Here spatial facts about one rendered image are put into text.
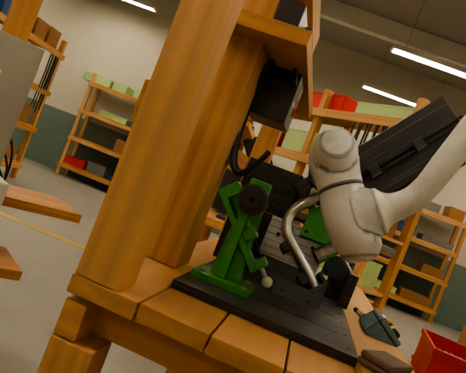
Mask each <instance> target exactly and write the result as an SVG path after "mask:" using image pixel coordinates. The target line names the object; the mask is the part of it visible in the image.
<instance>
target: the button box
mask: <svg viewBox="0 0 466 373"><path fill-rule="evenodd" d="M359 320H360V322H361V324H362V327H363V329H364V330H365V333H366V334H367V335H368V336H370V337H373V338H375V339H377V340H380V341H382V342H384V343H387V344H389V345H391V346H394V347H397V346H400V345H401V343H400V341H399V340H398V339H399V338H398V337H397V335H396V333H395V332H394V330H393V329H392V328H391V326H390V325H389V323H388V322H387V321H386V319H385V318H384V317H383V315H382V313H381V312H380V310H379V309H378V308H375V309H373V310H372V311H370V312H368V313H367V314H365V315H363V316H362V317H360V318H359Z"/></svg>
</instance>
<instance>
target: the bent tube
mask: <svg viewBox="0 0 466 373"><path fill-rule="evenodd" d="M318 198H319V195H318V193H316V194H314V195H311V196H308V197H307V198H304V199H302V200H299V201H297V202H296V203H294V204H292V205H291V206H290V207H289V208H288V210H287V211H286V213H285V215H284V217H283V222H282V233H283V237H284V240H285V241H286V242H287V244H288V246H289V247H290V251H291V253H292V255H293V256H294V259H295V261H296V262H297V264H298V266H299V268H300V269H301V271H302V272H303V273H304V275H305V276H306V278H307V280H308V284H309V286H310V287H311V289H313V288H314V287H316V286H318V285H320V284H321V283H320V282H319V280H318V278H317V276H316V275H315V273H314V270H313V269H312V268H311V265H310V263H309V262H308V260H307V258H306V256H305V255H304V253H303V251H302V250H301V248H300V245H299V244H298V242H297V240H296V238H295V237H294V234H293V231H292V224H293V221H294V218H295V217H296V215H297V214H298V213H299V212H301V211H302V210H304V209H307V208H309V207H311V206H314V205H315V203H316V200H317V199H318Z"/></svg>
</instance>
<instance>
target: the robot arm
mask: <svg viewBox="0 0 466 373"><path fill-rule="evenodd" d="M358 154H359V150H358V146H357V143H356V140H355V138H354V136H353V135H352V134H351V133H350V132H349V131H347V130H345V129H343V128H336V129H331V130H325V131H323V132H321V133H320V134H319V135H318V136H317V138H316V139H315V140H314V142H313V144H312V145H311V149H310V152H309V156H308V167H309V169H308V180H309V181H310V182H311V191H310V193H309V196H311V195H314V194H316V193H318V195H319V198H318V199H317V200H316V203H315V205H314V207H315V208H317V207H319V206H320V209H321V213H322V217H323V222H324V225H325V229H326V232H327V233H328V236H329V238H330V241H331V243H332V245H333V247H334V248H335V250H336V251H337V253H338V254H339V255H340V256H341V257H342V258H343V259H344V260H345V261H347V262H349V263H359V262H367V261H372V260H374V259H375V257H376V256H378V255H379V253H380V250H381V248H382V239H381V237H382V236H383V235H386V234H388V232H389V230H390V228H391V227H392V226H393V225H394V224H395V223H396V222H398V221H400V220H402V219H404V218H406V217H409V216H411V215H412V214H414V213H416V212H418V211H419V210H421V209H422V208H424V207H425V206H426V205H428V204H429V203H430V202H431V201H432V200H433V199H434V198H435V197H436V196H437V195H438V194H439V192H440V191H441V190H442V189H443V187H444V186H445V185H446V184H447V183H448V181H449V180H450V179H451V178H452V177H453V176H454V175H455V173H456V172H457V171H458V170H459V168H460V167H461V166H462V165H463V163H464V162H466V115H465V116H464V118H463V119H462V120H461V121H460V122H459V123H458V124H457V125H456V127H455V128H454V129H453V131H452V132H451V134H450V135H449V136H448V137H447V138H446V140H445V141H444V143H443V144H442V145H441V147H440V148H439V149H438V150H437V152H436V153H435V155H434V156H433V157H432V159H430V161H429V162H428V164H427V165H426V166H425V168H424V169H423V170H422V171H421V173H420V174H419V175H418V177H417V178H416V179H415V180H414V181H413V182H412V183H411V184H410V185H409V186H407V187H406V188H404V189H402V190H400V191H398V192H392V193H384V192H380V191H379V190H377V189H375V188H372V189H368V188H365V187H364V184H363V181H362V175H361V171H360V164H359V155H358Z"/></svg>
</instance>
